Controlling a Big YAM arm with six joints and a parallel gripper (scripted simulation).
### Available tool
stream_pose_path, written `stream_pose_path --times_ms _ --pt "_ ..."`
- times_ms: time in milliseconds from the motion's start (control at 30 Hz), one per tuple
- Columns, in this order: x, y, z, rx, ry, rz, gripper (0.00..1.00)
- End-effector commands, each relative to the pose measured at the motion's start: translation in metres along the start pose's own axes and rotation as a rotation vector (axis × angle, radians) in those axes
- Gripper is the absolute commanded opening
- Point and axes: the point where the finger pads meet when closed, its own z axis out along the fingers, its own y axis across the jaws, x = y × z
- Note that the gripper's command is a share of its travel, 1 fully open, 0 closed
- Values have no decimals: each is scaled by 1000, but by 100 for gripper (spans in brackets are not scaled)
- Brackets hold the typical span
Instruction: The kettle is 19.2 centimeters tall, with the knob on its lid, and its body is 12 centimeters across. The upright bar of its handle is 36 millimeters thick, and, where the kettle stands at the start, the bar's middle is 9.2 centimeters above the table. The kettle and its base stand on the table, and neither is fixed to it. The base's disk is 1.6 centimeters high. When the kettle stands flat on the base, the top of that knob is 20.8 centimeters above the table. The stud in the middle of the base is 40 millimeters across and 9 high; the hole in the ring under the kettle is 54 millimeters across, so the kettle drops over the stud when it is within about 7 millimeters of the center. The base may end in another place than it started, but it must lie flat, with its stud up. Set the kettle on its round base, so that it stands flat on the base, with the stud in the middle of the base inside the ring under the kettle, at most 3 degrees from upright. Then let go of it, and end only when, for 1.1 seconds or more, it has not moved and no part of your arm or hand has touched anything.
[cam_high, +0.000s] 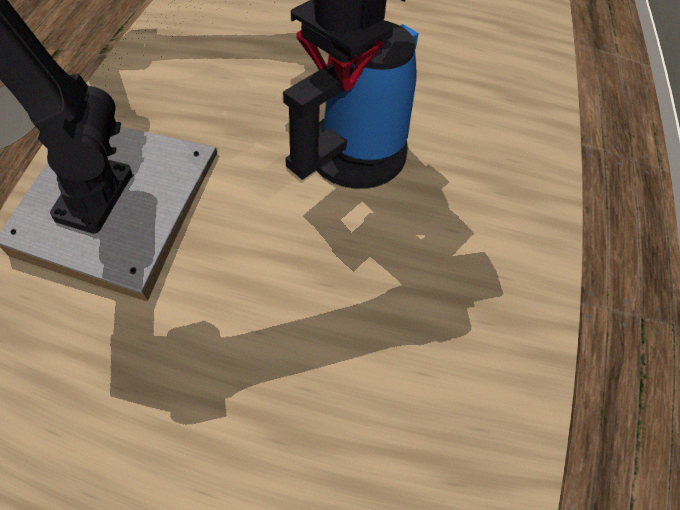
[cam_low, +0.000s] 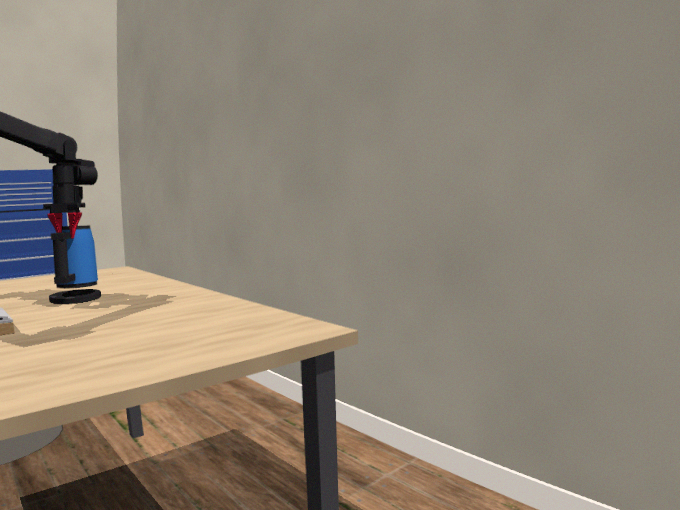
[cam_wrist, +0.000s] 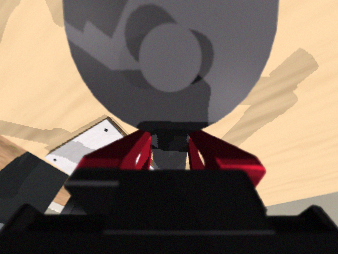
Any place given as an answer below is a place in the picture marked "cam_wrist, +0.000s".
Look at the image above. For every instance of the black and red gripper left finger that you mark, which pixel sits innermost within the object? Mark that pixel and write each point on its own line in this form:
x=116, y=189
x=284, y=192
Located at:
x=122, y=153

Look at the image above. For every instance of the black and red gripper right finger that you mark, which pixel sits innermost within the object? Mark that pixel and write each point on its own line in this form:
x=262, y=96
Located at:
x=221, y=155

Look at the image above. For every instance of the blue kettle with black lid and handle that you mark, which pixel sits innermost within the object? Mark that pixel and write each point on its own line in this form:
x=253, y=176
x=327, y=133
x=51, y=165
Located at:
x=162, y=87

